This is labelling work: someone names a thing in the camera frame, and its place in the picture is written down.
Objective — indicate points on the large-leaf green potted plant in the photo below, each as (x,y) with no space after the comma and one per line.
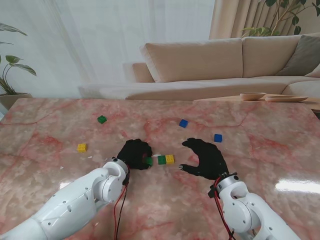
(13,59)

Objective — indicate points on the beige curtain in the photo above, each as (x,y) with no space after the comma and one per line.
(225,20)

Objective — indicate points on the beige sofa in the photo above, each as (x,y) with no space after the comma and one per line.
(195,60)

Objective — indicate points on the white sheer curtain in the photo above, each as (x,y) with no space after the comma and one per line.
(100,37)

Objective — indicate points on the shallow wooden plate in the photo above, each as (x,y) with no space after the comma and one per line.
(285,98)

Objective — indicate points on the grey sofa cushion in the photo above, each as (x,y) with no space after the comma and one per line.
(305,55)

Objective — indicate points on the blue toy brick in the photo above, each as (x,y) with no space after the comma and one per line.
(218,138)
(183,123)

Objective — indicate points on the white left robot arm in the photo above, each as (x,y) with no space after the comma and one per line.
(75,200)

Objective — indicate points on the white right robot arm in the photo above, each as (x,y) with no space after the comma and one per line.
(240,207)

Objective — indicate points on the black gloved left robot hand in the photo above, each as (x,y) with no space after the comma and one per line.
(133,153)

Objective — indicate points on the tall green branching houseplant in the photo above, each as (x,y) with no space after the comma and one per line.
(297,30)

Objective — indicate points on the yellow toy brick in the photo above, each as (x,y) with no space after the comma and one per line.
(170,159)
(82,147)

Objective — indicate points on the beige sofa cushion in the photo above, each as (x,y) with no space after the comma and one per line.
(315,73)

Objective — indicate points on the beige plant pot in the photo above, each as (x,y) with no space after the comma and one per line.
(12,100)

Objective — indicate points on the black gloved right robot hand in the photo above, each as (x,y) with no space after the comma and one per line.
(211,160)

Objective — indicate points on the wooden bowl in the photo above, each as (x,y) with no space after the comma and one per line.
(252,96)

